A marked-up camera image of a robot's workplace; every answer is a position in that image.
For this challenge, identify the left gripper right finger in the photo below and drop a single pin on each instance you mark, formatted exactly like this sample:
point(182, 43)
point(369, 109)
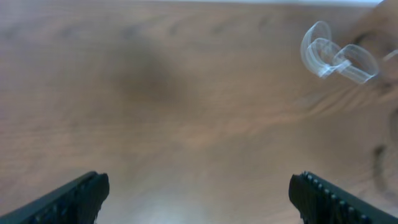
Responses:
point(320, 202)

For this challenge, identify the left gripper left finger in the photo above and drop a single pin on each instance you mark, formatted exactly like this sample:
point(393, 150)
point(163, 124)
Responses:
point(78, 201)

